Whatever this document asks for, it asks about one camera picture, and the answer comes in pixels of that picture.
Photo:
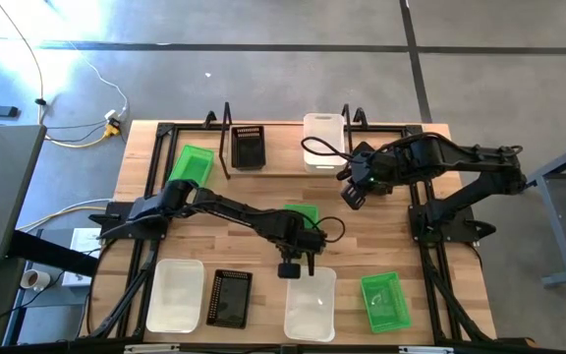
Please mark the green plastic basket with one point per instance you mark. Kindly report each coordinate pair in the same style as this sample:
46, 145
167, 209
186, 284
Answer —
192, 164
302, 212
385, 304

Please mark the white plastic basket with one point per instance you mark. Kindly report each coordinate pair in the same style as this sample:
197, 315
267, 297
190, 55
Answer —
310, 307
175, 295
322, 133

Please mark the black desk crossbar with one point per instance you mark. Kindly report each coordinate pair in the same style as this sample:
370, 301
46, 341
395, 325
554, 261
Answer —
52, 253

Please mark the black metal table frame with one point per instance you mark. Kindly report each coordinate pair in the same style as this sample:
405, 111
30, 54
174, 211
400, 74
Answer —
376, 127

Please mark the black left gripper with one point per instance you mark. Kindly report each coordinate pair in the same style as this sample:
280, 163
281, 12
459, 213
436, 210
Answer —
300, 238

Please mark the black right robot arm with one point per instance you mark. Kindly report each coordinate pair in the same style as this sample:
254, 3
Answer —
460, 155

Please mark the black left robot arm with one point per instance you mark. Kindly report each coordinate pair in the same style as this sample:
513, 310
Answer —
234, 212

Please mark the black plastic basket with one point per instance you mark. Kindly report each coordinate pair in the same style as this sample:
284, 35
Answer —
247, 150
229, 299

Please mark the white paper cup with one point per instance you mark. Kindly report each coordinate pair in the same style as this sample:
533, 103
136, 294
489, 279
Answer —
37, 280

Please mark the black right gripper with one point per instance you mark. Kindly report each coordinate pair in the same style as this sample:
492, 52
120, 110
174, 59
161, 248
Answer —
374, 167

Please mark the white cardboard box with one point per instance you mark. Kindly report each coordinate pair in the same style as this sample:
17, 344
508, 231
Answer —
86, 241

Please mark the grey desk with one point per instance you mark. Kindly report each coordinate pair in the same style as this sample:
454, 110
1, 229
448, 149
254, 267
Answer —
3, 187

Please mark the white power adapter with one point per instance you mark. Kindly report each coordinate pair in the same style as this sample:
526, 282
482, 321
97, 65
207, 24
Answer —
111, 115

